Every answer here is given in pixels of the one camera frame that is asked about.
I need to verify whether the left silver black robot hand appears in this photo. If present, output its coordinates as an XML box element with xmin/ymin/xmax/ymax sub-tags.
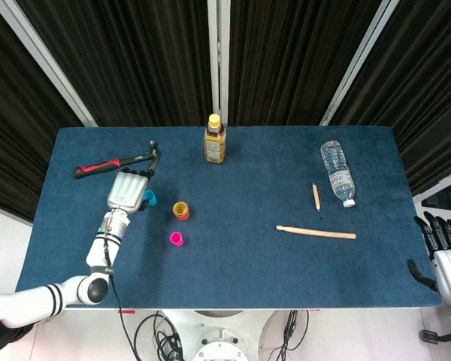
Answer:
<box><xmin>105</xmin><ymin>168</ymin><xmax>154</xmax><ymax>215</ymax></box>

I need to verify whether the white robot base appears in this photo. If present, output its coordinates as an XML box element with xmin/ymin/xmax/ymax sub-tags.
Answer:
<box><xmin>159</xmin><ymin>308</ymin><xmax>277</xmax><ymax>361</ymax></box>

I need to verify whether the red black claw hammer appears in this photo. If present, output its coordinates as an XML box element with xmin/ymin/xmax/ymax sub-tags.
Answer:
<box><xmin>74</xmin><ymin>140</ymin><xmax>162</xmax><ymax>180</ymax></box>

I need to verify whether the orange plastic cup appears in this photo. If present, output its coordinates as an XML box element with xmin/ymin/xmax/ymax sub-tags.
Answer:
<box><xmin>172</xmin><ymin>202</ymin><xmax>191</xmax><ymax>222</ymax></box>

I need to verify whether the black device with teal light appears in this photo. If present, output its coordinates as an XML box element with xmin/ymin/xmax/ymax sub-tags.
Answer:
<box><xmin>420</xmin><ymin>180</ymin><xmax>451</xmax><ymax>211</ymax></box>

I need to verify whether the yellow label tea bottle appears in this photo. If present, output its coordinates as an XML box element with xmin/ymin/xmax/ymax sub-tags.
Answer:
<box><xmin>204</xmin><ymin>114</ymin><xmax>227</xmax><ymax>165</ymax></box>

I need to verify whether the black curtain panel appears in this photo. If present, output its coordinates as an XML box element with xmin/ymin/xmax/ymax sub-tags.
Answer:
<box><xmin>14</xmin><ymin>0</ymin><xmax>215</xmax><ymax>128</ymax></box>
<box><xmin>0</xmin><ymin>0</ymin><xmax>86</xmax><ymax>223</ymax></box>
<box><xmin>227</xmin><ymin>0</ymin><xmax>384</xmax><ymax>127</ymax></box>
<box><xmin>328</xmin><ymin>0</ymin><xmax>451</xmax><ymax>196</ymax></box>

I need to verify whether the blue table cloth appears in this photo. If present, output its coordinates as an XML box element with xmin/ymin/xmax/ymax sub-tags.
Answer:
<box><xmin>14</xmin><ymin>126</ymin><xmax>443</xmax><ymax>310</ymax></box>

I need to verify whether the wooden drumstick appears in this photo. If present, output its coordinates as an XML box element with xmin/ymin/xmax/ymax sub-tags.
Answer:
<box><xmin>275</xmin><ymin>224</ymin><xmax>357</xmax><ymax>241</ymax></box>

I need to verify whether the clear plastic water bottle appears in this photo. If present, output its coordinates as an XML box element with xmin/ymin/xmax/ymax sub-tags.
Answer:
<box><xmin>319</xmin><ymin>140</ymin><xmax>357</xmax><ymax>208</ymax></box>

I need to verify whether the short wooden pencil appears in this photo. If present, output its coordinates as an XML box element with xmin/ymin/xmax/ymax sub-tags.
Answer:
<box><xmin>311</xmin><ymin>182</ymin><xmax>322</xmax><ymax>212</ymax></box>

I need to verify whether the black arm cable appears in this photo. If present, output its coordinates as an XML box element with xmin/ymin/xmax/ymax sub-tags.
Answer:
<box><xmin>103</xmin><ymin>240</ymin><xmax>138</xmax><ymax>361</ymax></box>

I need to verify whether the white frame post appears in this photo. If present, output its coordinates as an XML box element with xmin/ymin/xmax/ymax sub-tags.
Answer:
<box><xmin>207</xmin><ymin>0</ymin><xmax>230</xmax><ymax>127</ymax></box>
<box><xmin>0</xmin><ymin>0</ymin><xmax>98</xmax><ymax>128</ymax></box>
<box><xmin>319</xmin><ymin>0</ymin><xmax>399</xmax><ymax>127</ymax></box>

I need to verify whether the black cable bundle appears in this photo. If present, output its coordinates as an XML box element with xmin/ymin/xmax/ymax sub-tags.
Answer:
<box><xmin>268</xmin><ymin>308</ymin><xmax>310</xmax><ymax>361</ymax></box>
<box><xmin>134</xmin><ymin>310</ymin><xmax>185</xmax><ymax>361</ymax></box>

